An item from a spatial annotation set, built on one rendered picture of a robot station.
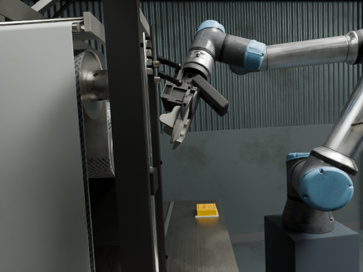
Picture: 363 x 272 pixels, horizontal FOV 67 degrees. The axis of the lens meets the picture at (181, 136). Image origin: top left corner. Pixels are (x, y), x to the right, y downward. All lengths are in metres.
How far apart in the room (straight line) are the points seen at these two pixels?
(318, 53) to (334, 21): 2.32
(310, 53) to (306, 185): 0.38
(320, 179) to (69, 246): 0.57
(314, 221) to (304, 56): 0.48
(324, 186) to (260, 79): 2.08
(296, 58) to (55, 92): 0.66
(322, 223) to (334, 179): 0.22
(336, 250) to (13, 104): 0.88
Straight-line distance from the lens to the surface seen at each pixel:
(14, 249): 0.64
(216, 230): 0.91
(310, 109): 2.98
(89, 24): 0.56
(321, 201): 0.77
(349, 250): 0.98
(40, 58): 0.56
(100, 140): 0.69
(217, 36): 0.77
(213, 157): 2.61
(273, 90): 2.80
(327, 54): 0.92
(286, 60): 0.90
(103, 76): 0.59
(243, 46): 0.76
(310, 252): 0.92
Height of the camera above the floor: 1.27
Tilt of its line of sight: 4 degrees down
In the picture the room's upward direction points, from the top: 3 degrees counter-clockwise
